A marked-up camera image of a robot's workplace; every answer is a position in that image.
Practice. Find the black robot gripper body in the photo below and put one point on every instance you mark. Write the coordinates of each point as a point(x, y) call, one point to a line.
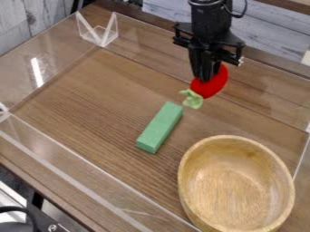
point(225, 44)

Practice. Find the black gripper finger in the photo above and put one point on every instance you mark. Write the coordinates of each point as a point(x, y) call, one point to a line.
point(200, 63)
point(215, 63)

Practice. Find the wooden bowl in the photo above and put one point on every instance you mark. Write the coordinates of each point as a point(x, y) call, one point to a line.
point(233, 186)

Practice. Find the red plush strawberry toy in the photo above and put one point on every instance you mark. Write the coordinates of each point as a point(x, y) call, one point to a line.
point(203, 90)

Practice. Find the green rectangular block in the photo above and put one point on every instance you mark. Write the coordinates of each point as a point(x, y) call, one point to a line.
point(159, 128)

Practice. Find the clear acrylic enclosure wall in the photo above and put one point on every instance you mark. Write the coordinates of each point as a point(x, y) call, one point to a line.
point(81, 88)

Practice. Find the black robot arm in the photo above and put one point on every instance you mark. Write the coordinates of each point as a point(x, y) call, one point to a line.
point(207, 37)

